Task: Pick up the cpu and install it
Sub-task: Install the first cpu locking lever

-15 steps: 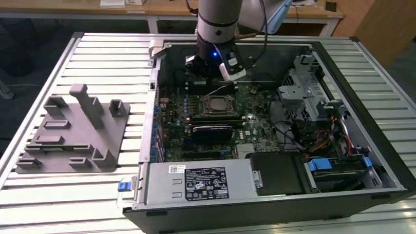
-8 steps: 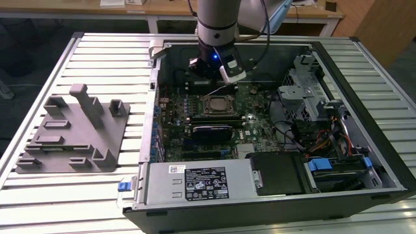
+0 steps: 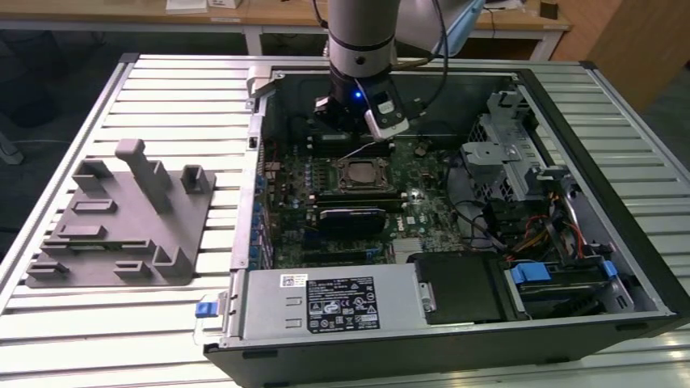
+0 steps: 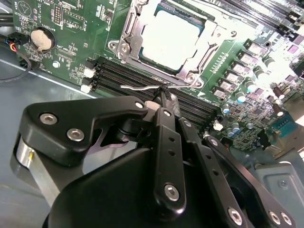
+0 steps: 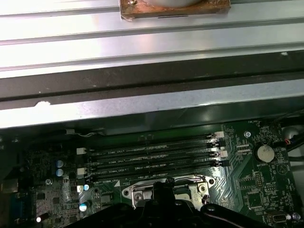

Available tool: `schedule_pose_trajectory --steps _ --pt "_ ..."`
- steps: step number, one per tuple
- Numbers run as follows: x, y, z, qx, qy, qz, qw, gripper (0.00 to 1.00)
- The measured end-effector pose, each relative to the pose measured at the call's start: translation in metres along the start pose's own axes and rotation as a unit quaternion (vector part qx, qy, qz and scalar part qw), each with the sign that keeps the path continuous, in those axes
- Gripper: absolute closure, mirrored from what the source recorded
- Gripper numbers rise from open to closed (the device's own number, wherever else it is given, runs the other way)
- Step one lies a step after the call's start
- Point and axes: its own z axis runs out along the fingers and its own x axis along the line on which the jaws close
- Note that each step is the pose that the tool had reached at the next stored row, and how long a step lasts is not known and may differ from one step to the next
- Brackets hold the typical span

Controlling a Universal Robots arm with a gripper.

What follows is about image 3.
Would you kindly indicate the green motherboard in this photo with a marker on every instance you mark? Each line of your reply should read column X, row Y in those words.
column 286, row 190

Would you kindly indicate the silver chipset heatsink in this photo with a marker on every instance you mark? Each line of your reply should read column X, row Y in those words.
column 408, row 247

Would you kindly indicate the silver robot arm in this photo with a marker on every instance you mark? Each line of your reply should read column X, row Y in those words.
column 361, row 36

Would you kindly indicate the silver CPU chip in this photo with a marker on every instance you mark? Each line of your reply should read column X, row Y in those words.
column 361, row 171

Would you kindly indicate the blue case latch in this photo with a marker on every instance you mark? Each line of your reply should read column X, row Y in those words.
column 206, row 311

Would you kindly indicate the black open PC case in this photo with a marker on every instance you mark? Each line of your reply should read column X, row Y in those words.
column 377, row 363

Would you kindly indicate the grey metal foot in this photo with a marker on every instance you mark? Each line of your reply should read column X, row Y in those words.
column 9, row 151

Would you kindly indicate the hard disk in blue carrier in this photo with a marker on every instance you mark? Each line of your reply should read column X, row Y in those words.
column 561, row 295

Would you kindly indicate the thin metal locking lever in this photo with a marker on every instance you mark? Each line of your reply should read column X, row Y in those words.
column 361, row 150

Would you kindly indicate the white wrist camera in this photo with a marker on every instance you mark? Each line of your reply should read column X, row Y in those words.
column 389, row 117

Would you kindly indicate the black plastic shroud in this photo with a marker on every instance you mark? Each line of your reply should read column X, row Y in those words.
column 464, row 287

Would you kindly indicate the white paper box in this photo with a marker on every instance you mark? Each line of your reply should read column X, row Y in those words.
column 224, row 3
column 186, row 4

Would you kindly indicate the silver power supply unit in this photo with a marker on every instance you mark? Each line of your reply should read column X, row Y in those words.
column 270, row 307

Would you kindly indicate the grey metal drive cage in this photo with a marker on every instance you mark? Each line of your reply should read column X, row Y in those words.
column 496, row 157

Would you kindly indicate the wooden cabinet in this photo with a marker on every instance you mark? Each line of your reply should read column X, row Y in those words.
column 636, row 40

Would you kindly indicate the grey parts rack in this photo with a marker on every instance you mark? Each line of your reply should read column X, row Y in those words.
column 130, row 226

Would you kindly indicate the small black box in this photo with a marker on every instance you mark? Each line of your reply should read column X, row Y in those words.
column 549, row 10

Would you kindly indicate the black graphics card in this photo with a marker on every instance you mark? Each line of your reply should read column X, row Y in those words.
column 350, row 224

